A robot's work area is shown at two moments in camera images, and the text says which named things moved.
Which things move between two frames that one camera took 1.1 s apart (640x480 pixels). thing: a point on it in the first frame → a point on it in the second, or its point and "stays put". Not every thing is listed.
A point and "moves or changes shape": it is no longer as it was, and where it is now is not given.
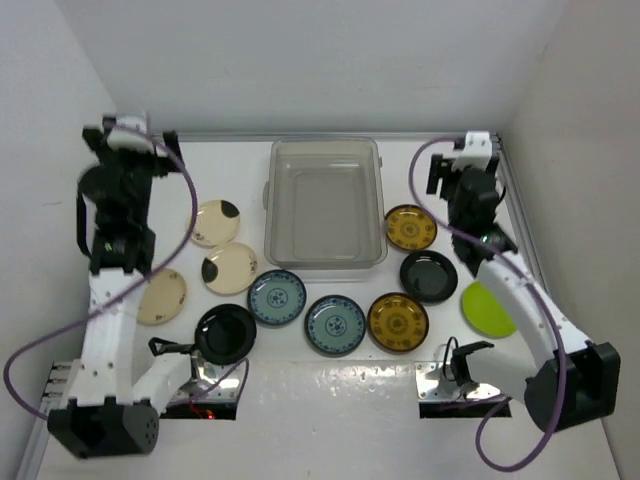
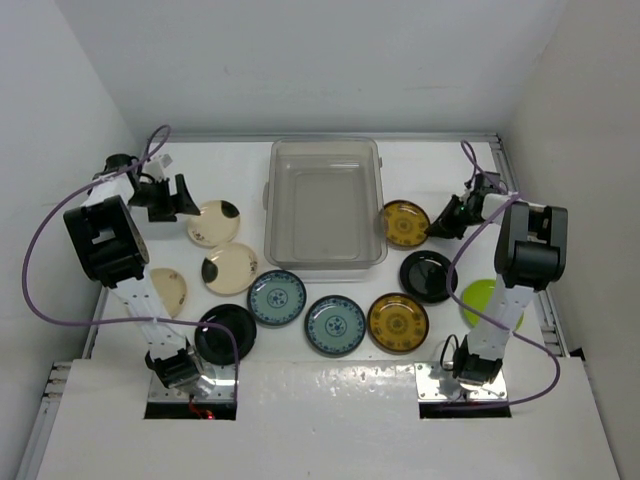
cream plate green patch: [217, 221] stays put
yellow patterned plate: [410, 227] moves or changes shape
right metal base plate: [432, 385] stays put
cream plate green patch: [229, 268] stays put
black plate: [428, 277] stays put
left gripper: [98, 139] → [180, 203]
